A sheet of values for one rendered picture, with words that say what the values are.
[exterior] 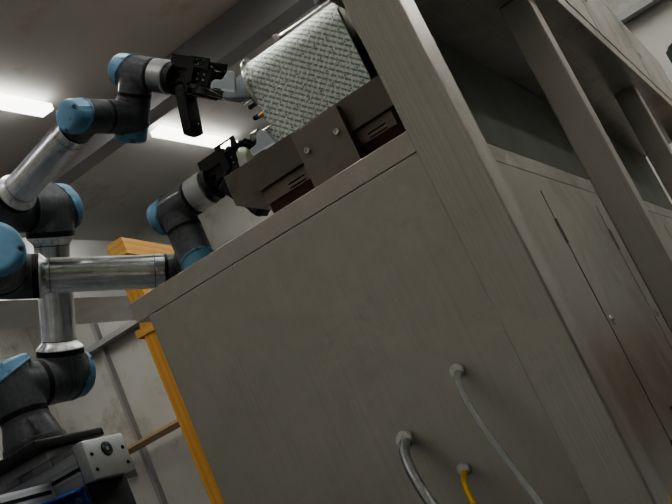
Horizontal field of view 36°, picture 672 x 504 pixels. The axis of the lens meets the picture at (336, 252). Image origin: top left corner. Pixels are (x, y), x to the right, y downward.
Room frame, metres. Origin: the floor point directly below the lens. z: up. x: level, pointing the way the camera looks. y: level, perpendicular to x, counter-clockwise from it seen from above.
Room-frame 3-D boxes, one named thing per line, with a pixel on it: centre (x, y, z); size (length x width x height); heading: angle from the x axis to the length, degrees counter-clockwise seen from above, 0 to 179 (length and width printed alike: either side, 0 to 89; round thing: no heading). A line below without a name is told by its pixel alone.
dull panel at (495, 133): (2.86, -0.76, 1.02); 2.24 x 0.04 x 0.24; 156
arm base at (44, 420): (2.39, 0.83, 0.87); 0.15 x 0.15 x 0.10
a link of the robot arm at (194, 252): (2.09, 0.27, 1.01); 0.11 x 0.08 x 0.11; 20
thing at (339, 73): (1.91, -0.09, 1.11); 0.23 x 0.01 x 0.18; 66
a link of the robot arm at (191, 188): (2.04, 0.20, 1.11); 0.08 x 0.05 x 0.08; 156
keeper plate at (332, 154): (1.69, -0.06, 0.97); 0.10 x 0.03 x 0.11; 66
